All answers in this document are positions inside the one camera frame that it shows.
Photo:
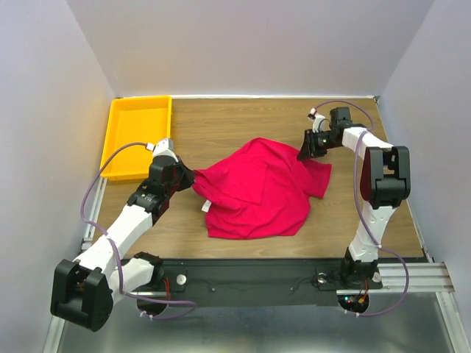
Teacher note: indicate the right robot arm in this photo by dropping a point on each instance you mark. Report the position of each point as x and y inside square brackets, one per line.
[382, 181]

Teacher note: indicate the red t shirt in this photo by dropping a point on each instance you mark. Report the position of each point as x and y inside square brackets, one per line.
[261, 190]

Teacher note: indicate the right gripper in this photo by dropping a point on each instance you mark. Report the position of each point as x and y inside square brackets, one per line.
[309, 148]

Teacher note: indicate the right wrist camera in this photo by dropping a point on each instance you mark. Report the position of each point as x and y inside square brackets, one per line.
[317, 120]

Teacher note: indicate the aluminium frame rail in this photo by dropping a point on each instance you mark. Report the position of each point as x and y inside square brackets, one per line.
[423, 278]

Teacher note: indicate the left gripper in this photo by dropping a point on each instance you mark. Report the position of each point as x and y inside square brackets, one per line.
[188, 175]

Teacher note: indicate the white knob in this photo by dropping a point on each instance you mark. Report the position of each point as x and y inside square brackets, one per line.
[181, 279]

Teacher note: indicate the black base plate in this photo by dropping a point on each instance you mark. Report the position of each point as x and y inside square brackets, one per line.
[250, 283]

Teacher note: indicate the yellow plastic tray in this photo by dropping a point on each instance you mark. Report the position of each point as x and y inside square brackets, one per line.
[137, 119]

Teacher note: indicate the left aluminium side rail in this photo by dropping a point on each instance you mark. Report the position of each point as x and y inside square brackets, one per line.
[98, 193]

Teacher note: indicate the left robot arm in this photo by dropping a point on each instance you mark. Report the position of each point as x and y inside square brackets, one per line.
[85, 289]

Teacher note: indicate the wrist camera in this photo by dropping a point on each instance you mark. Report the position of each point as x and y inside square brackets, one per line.
[317, 120]
[164, 146]

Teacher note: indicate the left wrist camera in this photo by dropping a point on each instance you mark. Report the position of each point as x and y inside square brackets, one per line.
[164, 146]

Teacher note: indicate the silver knob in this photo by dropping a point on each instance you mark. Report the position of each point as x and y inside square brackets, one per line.
[321, 278]

